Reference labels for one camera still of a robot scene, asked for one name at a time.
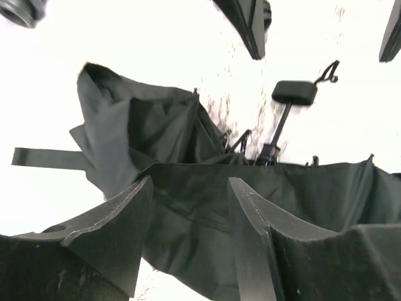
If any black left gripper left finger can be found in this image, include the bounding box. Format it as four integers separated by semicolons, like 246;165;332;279
1;176;153;301

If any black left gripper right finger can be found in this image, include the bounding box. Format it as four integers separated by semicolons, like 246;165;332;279
227;177;400;301

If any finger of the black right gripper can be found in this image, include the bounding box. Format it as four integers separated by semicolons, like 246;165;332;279
378;0;401;62
213;0;272;60

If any black folding umbrella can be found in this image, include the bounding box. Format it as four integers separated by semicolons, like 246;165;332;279
12;63;400;300

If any black corrugated hose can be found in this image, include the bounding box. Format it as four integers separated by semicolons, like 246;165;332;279
0;0;48;29

